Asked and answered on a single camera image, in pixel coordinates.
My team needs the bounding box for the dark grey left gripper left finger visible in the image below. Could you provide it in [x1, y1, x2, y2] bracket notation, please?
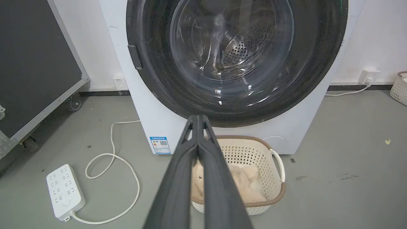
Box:
[143, 115, 199, 229]

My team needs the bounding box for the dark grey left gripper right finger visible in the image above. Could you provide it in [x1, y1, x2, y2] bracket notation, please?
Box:
[198, 115, 254, 229]

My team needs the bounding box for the round dark glass washer door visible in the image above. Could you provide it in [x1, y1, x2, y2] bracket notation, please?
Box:
[126, 0, 348, 128]

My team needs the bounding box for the white front-load washing machine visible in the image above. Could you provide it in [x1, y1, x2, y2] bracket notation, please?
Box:
[98, 0, 366, 155]

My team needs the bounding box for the cream plush toy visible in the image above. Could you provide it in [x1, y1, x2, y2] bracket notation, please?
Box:
[192, 159, 267, 204]

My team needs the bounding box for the blue energy label sticker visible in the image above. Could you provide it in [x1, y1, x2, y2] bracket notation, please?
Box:
[149, 136, 171, 155]

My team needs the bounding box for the white perforated laundry basket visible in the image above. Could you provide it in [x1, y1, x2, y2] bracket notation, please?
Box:
[191, 135, 286, 216]

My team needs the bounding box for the white power strip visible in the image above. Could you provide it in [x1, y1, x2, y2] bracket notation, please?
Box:
[46, 164, 86, 222]

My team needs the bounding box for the black wheeled flight case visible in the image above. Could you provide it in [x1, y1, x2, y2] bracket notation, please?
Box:
[0, 0, 90, 174]

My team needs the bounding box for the white woven storage basket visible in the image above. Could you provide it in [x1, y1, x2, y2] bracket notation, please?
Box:
[390, 71, 407, 107]

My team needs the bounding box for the white power strip cable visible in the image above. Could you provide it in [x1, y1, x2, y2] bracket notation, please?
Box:
[71, 120, 141, 225]

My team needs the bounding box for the white wall socket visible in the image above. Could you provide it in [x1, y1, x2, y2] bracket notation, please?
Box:
[112, 74, 128, 92]

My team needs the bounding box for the thin white wall cable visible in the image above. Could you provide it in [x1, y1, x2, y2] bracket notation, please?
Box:
[325, 83, 372, 97]

